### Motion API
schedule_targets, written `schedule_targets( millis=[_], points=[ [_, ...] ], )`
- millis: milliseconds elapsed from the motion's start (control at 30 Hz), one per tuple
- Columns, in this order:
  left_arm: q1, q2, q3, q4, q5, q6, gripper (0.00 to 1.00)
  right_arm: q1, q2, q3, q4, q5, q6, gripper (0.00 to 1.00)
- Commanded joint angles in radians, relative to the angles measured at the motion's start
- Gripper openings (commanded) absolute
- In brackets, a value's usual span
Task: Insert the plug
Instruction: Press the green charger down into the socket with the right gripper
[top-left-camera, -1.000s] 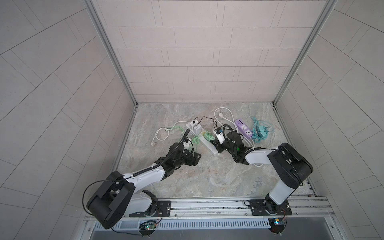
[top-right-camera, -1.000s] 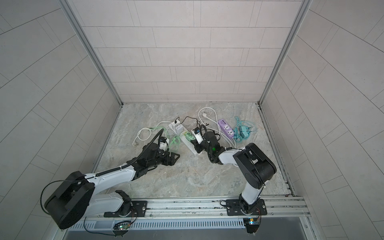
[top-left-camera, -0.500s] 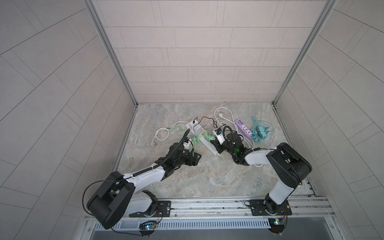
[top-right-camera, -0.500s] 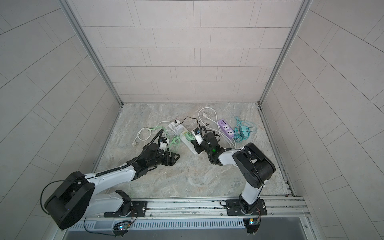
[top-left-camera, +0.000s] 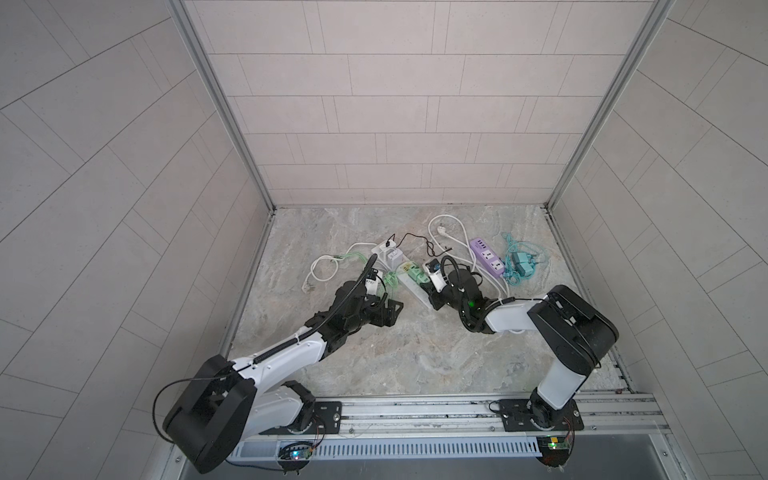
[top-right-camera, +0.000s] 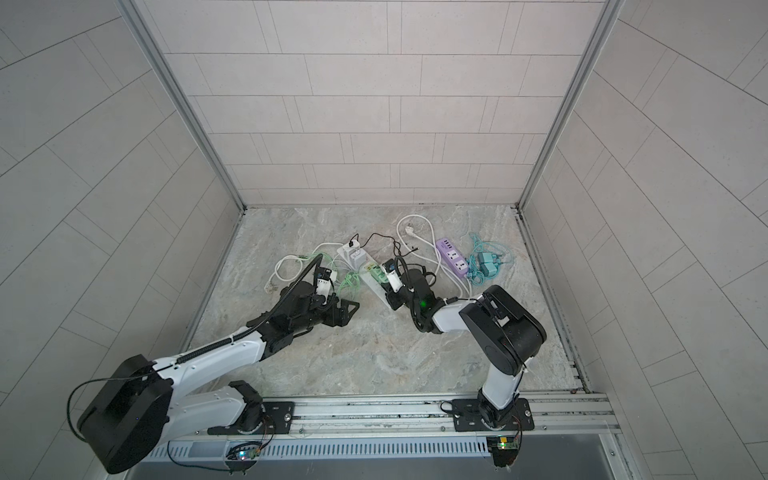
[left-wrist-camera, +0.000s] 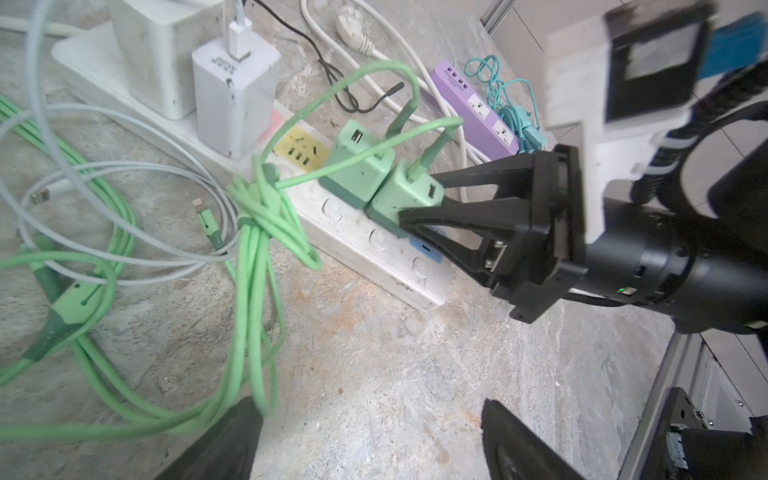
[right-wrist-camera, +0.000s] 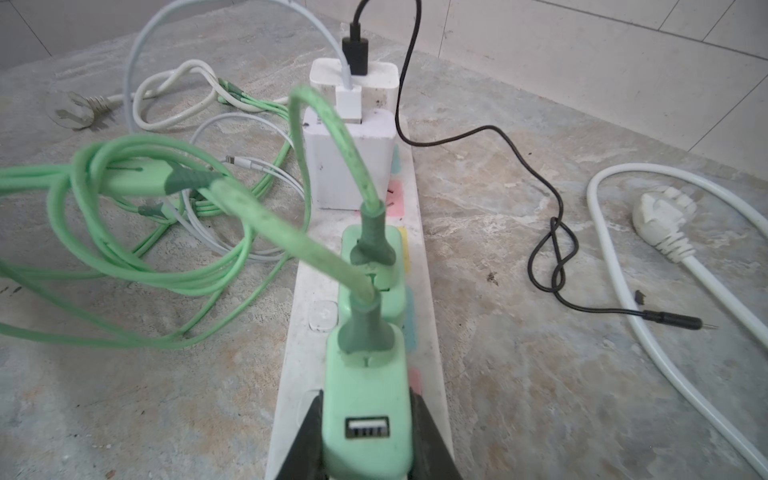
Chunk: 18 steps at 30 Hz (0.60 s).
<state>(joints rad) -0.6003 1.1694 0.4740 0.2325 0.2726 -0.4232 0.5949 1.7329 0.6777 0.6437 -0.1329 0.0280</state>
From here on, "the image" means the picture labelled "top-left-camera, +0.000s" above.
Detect white multicolour power strip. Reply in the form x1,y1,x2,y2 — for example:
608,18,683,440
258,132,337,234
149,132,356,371
371,240,437,310

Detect light green cable bundle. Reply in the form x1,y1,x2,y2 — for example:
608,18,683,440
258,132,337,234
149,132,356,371
335,251,415,289

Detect teal cable bundle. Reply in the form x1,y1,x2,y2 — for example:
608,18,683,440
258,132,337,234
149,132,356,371
499,231,551,287

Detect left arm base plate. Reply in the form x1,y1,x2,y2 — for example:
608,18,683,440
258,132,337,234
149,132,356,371
261,401,342,435

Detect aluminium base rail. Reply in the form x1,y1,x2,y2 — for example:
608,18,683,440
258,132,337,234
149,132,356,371
240,392,670,456

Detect white cube charger black plug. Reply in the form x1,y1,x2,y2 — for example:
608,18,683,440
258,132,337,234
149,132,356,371
371,237,397,260

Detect white square charger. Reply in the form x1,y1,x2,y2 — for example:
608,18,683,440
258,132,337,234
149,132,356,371
385,248,404,270

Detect right circuit board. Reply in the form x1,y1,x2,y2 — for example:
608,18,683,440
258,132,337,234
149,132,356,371
536,436,572,468

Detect light green cube charger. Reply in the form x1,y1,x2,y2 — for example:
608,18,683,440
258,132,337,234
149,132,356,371
408,265,431,285

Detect left circuit board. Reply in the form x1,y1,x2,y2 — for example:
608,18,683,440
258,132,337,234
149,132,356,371
278,441,315,462

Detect white cord of purple strip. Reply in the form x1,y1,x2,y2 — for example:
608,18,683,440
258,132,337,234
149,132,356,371
427,214,529,335

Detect thick white power cord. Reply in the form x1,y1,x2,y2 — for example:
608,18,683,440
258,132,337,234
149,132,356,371
301,242,376,294

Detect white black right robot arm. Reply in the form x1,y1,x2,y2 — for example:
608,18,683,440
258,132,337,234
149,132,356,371
420,255,620,430

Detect teal charger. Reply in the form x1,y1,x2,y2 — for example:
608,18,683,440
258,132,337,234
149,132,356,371
514,262,535,278
511,252,536,266

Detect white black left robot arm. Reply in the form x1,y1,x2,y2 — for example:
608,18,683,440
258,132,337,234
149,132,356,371
156,281,404,474

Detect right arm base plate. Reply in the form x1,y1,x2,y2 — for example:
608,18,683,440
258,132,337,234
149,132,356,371
495,399,584,435

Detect purple power strip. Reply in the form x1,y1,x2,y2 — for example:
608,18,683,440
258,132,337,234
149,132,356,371
469,238,506,279

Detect circuit board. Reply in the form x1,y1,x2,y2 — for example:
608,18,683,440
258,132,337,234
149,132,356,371
536,436,572,468
278,441,315,462

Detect thin black cable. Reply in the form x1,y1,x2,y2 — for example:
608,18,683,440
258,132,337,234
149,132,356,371
386,231,452,256

